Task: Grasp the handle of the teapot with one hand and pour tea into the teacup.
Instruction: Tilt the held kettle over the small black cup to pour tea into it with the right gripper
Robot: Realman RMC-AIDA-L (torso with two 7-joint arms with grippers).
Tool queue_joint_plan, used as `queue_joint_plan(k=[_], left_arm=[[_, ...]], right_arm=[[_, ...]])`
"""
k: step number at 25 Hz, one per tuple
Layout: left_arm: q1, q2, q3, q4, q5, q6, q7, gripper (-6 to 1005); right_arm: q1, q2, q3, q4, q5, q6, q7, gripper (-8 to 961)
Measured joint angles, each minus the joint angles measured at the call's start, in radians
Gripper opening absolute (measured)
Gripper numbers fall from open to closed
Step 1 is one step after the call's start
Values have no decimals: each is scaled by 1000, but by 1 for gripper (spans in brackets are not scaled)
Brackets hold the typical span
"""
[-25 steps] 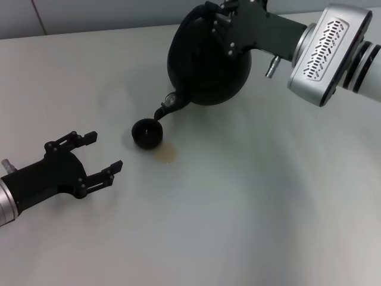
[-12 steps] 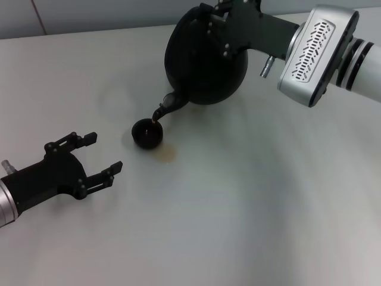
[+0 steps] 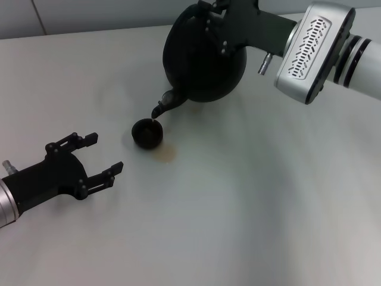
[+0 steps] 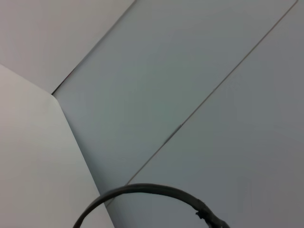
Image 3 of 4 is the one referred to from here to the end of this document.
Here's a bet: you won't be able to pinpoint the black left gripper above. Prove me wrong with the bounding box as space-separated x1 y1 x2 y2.
1 132 124 215

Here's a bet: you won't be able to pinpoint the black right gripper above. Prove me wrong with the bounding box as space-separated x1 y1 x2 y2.
198 0 298 57

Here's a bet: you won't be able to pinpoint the black round teapot with handle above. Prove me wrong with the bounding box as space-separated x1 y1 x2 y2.
151 0 248 120

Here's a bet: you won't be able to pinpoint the small dark teacup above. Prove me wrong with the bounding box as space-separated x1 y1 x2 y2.
131 118 164 150

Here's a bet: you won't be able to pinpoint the brown tea puddle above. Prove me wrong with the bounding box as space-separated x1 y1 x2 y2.
150 142 179 164

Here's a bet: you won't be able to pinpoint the silver right gripper cable plug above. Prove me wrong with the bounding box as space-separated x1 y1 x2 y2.
257 52 274 75

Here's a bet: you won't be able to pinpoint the silver gripper cable plug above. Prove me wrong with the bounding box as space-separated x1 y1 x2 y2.
2 160 17 175
257 52 274 75

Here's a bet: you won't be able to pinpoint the silver left gripper cable plug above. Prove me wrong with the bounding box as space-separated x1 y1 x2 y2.
2 160 17 175

